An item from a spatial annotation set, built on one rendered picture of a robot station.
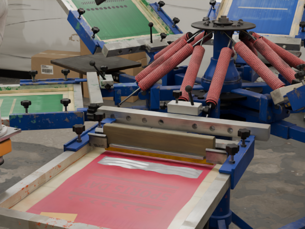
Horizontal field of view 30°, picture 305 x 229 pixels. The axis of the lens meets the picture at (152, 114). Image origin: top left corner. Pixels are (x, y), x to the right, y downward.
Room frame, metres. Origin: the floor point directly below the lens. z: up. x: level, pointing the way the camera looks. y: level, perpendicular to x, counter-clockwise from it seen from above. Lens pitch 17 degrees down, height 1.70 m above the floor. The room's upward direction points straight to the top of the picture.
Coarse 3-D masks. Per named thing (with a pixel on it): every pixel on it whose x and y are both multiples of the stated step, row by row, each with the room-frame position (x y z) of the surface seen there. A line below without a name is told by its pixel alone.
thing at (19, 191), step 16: (64, 160) 1.76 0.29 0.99; (32, 176) 1.62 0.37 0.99; (48, 176) 1.67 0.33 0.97; (224, 176) 1.62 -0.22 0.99; (16, 192) 1.51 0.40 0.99; (32, 192) 1.58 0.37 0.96; (208, 192) 1.50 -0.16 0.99; (224, 192) 1.57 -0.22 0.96; (0, 208) 1.41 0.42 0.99; (208, 208) 1.41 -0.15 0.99; (0, 224) 1.37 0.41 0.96; (16, 224) 1.35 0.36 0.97; (32, 224) 1.34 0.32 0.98; (48, 224) 1.32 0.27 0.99; (64, 224) 1.31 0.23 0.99; (80, 224) 1.31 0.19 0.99; (192, 224) 1.31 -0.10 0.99
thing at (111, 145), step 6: (114, 144) 1.89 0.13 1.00; (120, 144) 1.89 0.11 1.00; (138, 150) 1.85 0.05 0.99; (144, 150) 1.85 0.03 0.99; (150, 150) 1.84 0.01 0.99; (156, 150) 1.83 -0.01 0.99; (162, 150) 1.83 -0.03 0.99; (180, 156) 1.80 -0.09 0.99; (186, 156) 1.79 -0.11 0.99; (192, 156) 1.78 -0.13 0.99; (198, 156) 1.77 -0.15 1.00
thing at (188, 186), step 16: (160, 160) 1.84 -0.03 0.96; (176, 160) 1.84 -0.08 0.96; (144, 176) 1.70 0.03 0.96; (160, 176) 1.70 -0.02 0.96; (176, 176) 1.70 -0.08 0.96; (176, 192) 1.58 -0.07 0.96; (192, 192) 1.58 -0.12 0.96; (112, 208) 1.48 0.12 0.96; (176, 208) 1.47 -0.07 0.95; (96, 224) 1.38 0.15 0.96; (112, 224) 1.38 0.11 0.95; (128, 224) 1.38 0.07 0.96; (144, 224) 1.38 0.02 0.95; (160, 224) 1.38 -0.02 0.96
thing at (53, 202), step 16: (96, 160) 1.84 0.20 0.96; (144, 160) 1.84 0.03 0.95; (80, 176) 1.70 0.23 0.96; (128, 176) 1.70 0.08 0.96; (64, 192) 1.58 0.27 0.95; (32, 208) 1.48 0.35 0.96; (48, 208) 1.48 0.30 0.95; (64, 208) 1.48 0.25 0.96; (80, 208) 1.48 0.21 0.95; (96, 208) 1.48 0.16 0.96
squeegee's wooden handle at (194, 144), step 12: (108, 132) 1.91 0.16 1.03; (120, 132) 1.89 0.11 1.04; (132, 132) 1.88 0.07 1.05; (144, 132) 1.86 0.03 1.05; (156, 132) 1.84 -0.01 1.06; (168, 132) 1.83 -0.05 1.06; (180, 132) 1.83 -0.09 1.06; (108, 144) 1.91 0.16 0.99; (132, 144) 1.88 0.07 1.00; (144, 144) 1.86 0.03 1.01; (156, 144) 1.84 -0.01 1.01; (168, 144) 1.83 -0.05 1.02; (180, 144) 1.81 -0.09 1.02; (192, 144) 1.79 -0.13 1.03; (204, 144) 1.78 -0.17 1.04; (204, 156) 1.78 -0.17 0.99
